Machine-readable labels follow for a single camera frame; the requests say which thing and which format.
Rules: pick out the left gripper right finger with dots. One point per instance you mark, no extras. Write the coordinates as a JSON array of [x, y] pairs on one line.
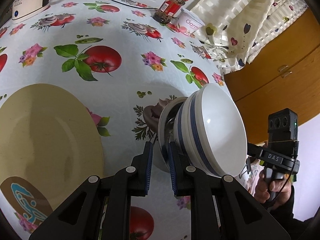
[[187, 180]]

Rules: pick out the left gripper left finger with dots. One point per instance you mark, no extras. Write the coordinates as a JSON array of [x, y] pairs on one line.
[[132, 181]]

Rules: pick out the white blue-striped bowl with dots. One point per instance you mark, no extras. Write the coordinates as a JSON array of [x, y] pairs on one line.
[[181, 134], [217, 131]]

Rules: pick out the stainless steel bowl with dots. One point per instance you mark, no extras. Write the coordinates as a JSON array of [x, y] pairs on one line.
[[165, 133]]

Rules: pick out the tan plate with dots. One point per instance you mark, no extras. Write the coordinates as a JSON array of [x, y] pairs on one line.
[[49, 146]]

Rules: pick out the person's right hand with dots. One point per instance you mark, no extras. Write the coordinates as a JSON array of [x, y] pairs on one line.
[[282, 188]]

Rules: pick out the wooden cabinet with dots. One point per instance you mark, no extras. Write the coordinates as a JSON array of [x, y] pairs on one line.
[[285, 74]]

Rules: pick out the fruit-pattern tablecloth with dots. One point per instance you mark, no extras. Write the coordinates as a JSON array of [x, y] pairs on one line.
[[116, 60]]

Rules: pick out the cream heart-pattern curtain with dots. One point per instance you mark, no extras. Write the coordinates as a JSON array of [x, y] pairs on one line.
[[235, 31]]

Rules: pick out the white yogurt tub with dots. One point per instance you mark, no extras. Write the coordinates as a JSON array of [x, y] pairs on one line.
[[188, 23]]

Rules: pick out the red-lidded sauce jar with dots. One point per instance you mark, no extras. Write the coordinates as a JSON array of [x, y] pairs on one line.
[[167, 10]]

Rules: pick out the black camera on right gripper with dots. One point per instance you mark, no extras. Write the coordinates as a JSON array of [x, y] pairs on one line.
[[283, 126]]

